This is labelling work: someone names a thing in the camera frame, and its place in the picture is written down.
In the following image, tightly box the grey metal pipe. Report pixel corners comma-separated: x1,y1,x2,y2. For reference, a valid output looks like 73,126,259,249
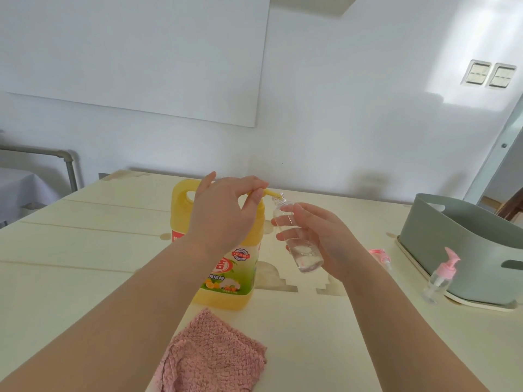
0,145,78,192

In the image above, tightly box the white tablecloth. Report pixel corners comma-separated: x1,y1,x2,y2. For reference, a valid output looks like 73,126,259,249
0,167,62,229

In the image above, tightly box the white wall switch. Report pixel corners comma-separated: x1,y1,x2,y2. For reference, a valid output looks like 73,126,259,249
460,59,492,86
487,62,518,89

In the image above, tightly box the white wall board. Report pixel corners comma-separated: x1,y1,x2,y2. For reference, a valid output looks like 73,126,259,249
0,0,272,128

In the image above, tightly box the person's left forearm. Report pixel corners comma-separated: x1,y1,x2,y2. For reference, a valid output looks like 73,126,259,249
0,232,229,392

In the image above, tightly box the person's right hand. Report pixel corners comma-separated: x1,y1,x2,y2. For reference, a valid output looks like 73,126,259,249
271,201,362,282

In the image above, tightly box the person's right forearm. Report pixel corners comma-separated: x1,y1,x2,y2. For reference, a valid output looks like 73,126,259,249
339,256,491,392

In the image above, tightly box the yellow detergent jug with pump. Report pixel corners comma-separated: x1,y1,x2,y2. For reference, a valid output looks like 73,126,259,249
169,178,285,311

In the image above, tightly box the dark wooden chair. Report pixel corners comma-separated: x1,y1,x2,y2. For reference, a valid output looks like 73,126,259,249
496,191,523,222

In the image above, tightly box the pink pump dispenser head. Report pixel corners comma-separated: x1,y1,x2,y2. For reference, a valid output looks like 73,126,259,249
434,247,461,283
369,248,393,271

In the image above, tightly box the pink textured cloth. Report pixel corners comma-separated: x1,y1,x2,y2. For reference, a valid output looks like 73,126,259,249
156,308,269,392

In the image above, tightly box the white door frame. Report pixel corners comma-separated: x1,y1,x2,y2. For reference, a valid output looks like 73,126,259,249
464,93,523,205

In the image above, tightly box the grey-green plastic basket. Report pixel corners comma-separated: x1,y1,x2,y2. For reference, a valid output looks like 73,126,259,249
398,193,523,306

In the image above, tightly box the person's left hand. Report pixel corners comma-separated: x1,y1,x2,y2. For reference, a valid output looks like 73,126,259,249
186,171,270,252

